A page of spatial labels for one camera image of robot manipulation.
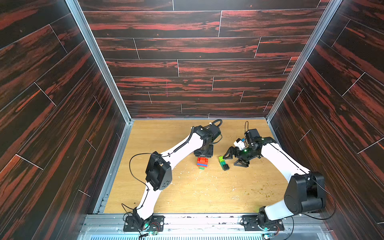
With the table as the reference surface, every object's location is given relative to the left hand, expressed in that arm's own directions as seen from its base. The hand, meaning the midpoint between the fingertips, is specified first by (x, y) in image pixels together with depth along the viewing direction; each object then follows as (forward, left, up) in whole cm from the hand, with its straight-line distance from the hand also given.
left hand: (207, 156), depth 86 cm
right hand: (-2, -14, -1) cm, 14 cm away
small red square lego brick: (-2, +3, 0) cm, 4 cm away
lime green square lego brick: (+3, -10, -9) cm, 14 cm away
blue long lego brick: (-1, +3, -8) cm, 8 cm away
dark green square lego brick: (-2, +3, -11) cm, 12 cm away
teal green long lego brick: (+1, -10, -10) cm, 14 cm away
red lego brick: (-3, +3, -1) cm, 4 cm away
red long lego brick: (-1, +2, -10) cm, 10 cm away
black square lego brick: (-2, -12, -8) cm, 14 cm away
